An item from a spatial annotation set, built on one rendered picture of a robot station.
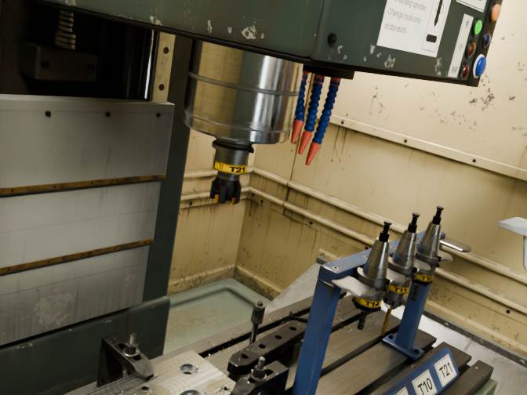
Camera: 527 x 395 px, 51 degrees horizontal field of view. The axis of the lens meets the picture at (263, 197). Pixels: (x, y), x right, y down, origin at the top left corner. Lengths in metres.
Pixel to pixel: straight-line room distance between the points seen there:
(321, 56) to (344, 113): 1.31
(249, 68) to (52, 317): 0.80
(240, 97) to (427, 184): 1.11
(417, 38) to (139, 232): 0.83
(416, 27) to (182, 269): 1.54
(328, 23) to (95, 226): 0.82
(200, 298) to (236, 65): 1.53
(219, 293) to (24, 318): 1.09
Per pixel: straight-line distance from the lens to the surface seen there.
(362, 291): 0.97
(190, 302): 2.12
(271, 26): 0.60
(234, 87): 0.72
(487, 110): 1.67
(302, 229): 2.03
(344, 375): 1.33
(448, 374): 1.42
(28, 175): 1.13
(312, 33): 0.57
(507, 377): 1.73
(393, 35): 0.68
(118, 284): 1.37
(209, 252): 2.15
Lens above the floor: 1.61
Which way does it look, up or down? 17 degrees down
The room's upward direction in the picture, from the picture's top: 11 degrees clockwise
